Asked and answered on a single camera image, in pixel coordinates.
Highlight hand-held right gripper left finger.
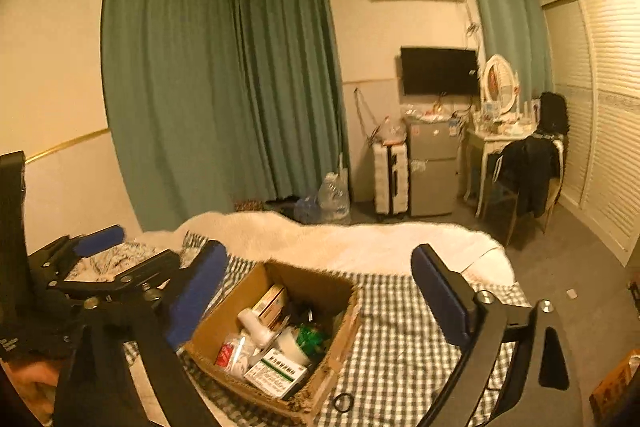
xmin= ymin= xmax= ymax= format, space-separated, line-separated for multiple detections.
xmin=52 ymin=241 xmax=230 ymax=427

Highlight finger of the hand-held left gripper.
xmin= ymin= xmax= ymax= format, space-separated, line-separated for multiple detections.
xmin=47 ymin=249 xmax=182 ymax=308
xmin=27 ymin=226 xmax=126 ymax=279

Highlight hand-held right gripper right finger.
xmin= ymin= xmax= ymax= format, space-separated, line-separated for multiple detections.
xmin=410 ymin=243 xmax=586 ymax=427

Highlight white frosted tube bottle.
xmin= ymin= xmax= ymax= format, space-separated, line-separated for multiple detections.
xmin=237 ymin=307 xmax=281 ymax=349

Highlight brown cardboard box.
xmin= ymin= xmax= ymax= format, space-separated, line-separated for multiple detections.
xmin=184 ymin=259 xmax=362 ymax=425

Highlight clear plastic bottle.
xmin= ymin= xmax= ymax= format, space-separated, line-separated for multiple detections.
xmin=272 ymin=322 xmax=333 ymax=365

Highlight person's left hand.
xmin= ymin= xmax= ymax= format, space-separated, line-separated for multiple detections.
xmin=6 ymin=357 xmax=57 ymax=426

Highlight floral quilt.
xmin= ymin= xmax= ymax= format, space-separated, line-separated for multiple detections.
xmin=65 ymin=237 xmax=201 ymax=283

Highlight red white packet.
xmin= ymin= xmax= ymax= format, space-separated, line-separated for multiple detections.
xmin=216 ymin=342 xmax=242 ymax=371

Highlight yellow medicine box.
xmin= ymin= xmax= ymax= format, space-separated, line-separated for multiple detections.
xmin=252 ymin=284 xmax=291 ymax=328

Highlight grey checked bed sheet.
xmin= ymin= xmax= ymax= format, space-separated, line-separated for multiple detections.
xmin=122 ymin=232 xmax=533 ymax=427

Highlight white fluffy blanket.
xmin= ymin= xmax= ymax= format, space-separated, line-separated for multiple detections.
xmin=142 ymin=211 xmax=516 ymax=284

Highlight wooden chair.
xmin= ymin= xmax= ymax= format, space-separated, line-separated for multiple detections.
xmin=492 ymin=137 xmax=566 ymax=249

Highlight green white medicine box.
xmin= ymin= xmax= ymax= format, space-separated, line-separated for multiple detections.
xmin=245 ymin=347 xmax=311 ymax=400

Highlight white suitcase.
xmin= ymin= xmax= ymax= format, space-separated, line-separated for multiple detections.
xmin=372 ymin=142 xmax=410 ymax=215

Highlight grey mini fridge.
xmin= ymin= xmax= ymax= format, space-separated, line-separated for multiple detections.
xmin=404 ymin=117 xmax=461 ymax=218

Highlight blue water jug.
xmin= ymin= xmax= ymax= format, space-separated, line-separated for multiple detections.
xmin=295 ymin=194 xmax=321 ymax=224

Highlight clear large water jug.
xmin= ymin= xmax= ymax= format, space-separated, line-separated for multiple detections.
xmin=318 ymin=172 xmax=351 ymax=223

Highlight black jacket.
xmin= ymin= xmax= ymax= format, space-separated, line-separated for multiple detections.
xmin=500 ymin=134 xmax=563 ymax=218

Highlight white dressing table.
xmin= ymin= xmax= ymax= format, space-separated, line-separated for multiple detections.
xmin=462 ymin=127 xmax=541 ymax=218

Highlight clear plastic bag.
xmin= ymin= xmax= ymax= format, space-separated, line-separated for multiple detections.
xmin=377 ymin=117 xmax=407 ymax=145

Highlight wide green curtain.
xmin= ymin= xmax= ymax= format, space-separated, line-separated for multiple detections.
xmin=101 ymin=0 xmax=351 ymax=233

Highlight orange printed carton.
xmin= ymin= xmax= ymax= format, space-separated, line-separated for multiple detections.
xmin=590 ymin=349 xmax=640 ymax=423

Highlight black backpack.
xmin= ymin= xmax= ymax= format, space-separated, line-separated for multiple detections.
xmin=539 ymin=92 xmax=569 ymax=135

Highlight oval vanity mirror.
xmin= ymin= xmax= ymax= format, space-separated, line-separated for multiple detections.
xmin=481 ymin=54 xmax=521 ymax=115

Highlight white louvred wardrobe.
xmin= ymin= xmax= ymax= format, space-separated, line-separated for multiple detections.
xmin=542 ymin=0 xmax=640 ymax=265

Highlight narrow green curtain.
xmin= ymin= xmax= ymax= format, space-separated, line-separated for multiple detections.
xmin=467 ymin=0 xmax=556 ymax=101

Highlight wall cable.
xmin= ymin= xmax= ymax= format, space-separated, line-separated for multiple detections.
xmin=354 ymin=88 xmax=381 ymax=145

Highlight black wall television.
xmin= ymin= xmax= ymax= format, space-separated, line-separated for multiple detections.
xmin=400 ymin=47 xmax=480 ymax=96

